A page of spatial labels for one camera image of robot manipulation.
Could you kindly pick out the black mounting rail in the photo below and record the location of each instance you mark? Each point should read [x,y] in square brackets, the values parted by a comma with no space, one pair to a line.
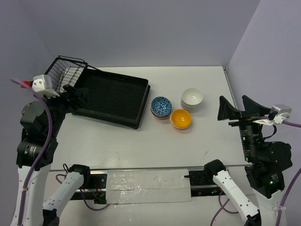
[95,190]

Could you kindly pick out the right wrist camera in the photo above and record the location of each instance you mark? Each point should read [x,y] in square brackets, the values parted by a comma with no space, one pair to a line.
[278,114]

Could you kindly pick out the black wire dish rack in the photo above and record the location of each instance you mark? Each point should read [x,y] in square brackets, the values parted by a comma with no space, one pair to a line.
[66,70]

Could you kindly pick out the white taped sheet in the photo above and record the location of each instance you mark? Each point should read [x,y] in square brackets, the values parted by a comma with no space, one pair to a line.
[148,186]

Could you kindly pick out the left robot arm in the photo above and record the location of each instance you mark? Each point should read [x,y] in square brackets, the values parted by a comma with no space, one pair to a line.
[41,121]

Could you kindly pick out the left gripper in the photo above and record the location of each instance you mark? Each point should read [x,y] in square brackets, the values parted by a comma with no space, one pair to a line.
[71,98]

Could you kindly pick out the blue patterned bowl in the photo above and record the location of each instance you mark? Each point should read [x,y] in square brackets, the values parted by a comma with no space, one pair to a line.
[161,105]

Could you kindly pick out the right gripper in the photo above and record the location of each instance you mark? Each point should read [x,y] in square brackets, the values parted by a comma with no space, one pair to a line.
[251,106]

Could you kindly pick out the black drainer tray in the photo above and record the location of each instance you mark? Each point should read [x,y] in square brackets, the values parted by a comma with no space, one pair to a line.
[113,97]

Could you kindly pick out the orange floral bowl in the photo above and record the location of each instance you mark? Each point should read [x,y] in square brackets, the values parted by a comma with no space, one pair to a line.
[152,111]

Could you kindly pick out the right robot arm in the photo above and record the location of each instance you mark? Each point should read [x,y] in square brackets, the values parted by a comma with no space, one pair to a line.
[267,162]

